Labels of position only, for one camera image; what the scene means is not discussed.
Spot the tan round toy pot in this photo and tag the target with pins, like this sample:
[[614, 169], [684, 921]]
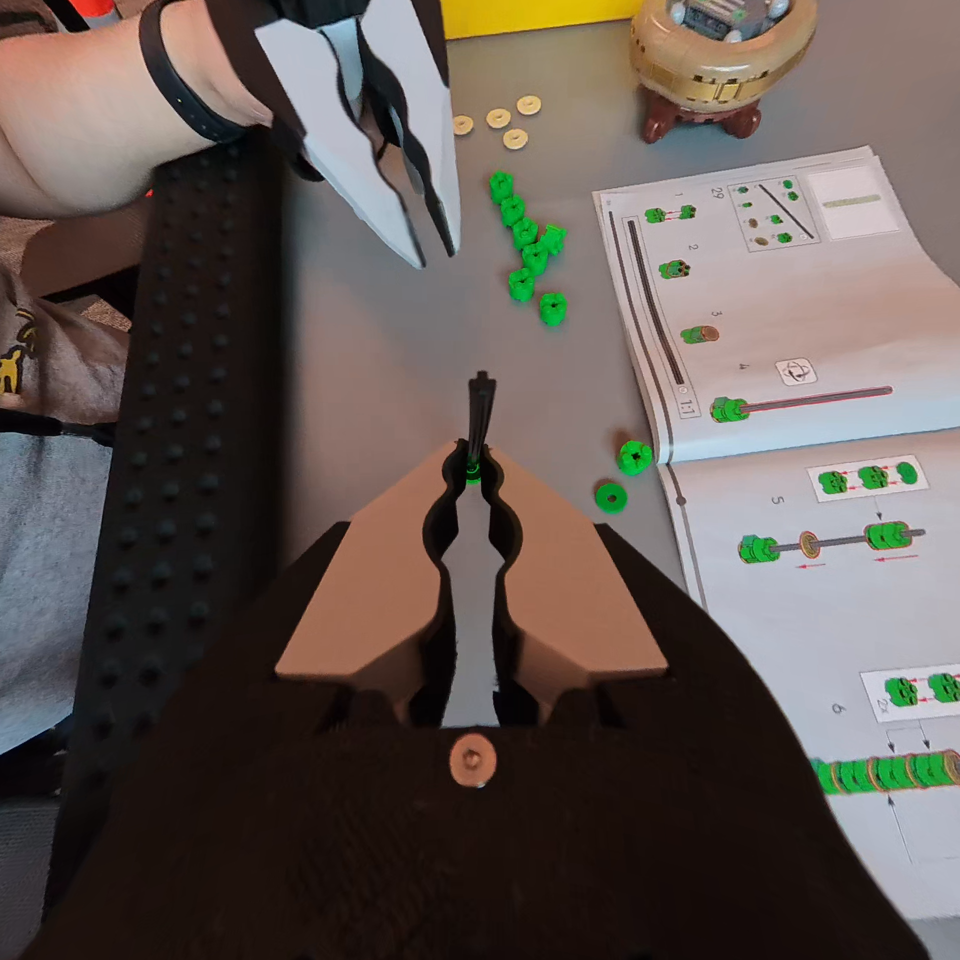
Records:
[[720, 67]]

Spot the black perforated mat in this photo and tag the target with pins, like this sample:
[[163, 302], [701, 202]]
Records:
[[187, 450]]

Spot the person's left hand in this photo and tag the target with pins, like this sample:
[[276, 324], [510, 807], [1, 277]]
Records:
[[217, 75]]

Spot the long black axle rod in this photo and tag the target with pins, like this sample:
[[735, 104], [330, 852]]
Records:
[[480, 412]]

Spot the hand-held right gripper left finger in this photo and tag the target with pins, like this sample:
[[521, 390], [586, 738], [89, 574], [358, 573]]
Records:
[[360, 600]]

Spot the row of small green pieces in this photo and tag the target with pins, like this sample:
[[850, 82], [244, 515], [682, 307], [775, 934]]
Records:
[[521, 285]]

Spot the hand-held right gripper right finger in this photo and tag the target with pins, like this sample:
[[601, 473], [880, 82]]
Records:
[[585, 600]]

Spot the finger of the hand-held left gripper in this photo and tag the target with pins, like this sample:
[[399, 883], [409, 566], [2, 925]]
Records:
[[330, 142], [439, 135]]

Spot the grey desk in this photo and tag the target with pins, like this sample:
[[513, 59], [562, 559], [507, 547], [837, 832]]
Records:
[[390, 360]]

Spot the yellow storage bin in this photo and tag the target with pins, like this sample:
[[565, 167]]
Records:
[[540, 15]]

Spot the open instruction booklet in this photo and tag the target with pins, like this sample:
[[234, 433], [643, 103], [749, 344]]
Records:
[[810, 337]]

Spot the black wristband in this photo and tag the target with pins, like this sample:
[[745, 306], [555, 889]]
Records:
[[187, 105]]

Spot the person's grey trousers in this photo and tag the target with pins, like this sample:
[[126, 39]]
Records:
[[45, 585]]

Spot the green round brick stack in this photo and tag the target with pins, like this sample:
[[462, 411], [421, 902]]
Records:
[[472, 469]]

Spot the person's left forearm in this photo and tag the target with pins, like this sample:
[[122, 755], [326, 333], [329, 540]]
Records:
[[75, 112]]

